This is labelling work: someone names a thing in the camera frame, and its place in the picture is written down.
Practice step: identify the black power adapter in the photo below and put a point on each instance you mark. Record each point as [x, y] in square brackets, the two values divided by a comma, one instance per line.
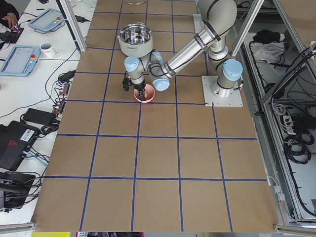
[38, 117]

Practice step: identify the white mug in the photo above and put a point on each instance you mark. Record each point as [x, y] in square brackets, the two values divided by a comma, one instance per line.
[49, 50]

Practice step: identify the aluminium frame post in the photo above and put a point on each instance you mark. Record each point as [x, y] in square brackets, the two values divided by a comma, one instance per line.
[71, 22]

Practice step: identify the blue teach pendant far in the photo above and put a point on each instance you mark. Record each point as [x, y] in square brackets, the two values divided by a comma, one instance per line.
[47, 21]

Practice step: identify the pink bowl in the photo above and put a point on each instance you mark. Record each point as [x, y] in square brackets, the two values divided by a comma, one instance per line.
[149, 90]

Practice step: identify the person hand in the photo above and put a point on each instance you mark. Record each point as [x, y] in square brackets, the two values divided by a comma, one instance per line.
[9, 20]

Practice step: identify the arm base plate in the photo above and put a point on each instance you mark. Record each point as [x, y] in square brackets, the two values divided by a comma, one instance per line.
[215, 96]
[199, 22]

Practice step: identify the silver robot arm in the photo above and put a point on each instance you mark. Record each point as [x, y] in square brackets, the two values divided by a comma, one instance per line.
[221, 16]

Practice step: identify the white cooking pot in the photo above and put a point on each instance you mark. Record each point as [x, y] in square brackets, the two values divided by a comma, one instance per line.
[136, 40]

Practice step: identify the blue teach pendant near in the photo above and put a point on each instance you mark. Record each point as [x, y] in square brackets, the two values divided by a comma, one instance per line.
[21, 61]

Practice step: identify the blue teach pendant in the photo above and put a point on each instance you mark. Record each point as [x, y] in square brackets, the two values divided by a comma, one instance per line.
[21, 61]
[47, 21]

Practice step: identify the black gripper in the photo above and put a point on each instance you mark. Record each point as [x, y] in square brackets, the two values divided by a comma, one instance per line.
[139, 87]

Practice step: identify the black computer box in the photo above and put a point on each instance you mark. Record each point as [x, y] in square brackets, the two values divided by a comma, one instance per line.
[15, 140]

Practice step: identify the white cloth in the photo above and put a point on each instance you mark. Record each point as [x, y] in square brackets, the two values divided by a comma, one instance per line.
[270, 52]

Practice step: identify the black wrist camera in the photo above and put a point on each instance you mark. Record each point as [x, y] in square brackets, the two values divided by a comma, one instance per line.
[126, 83]

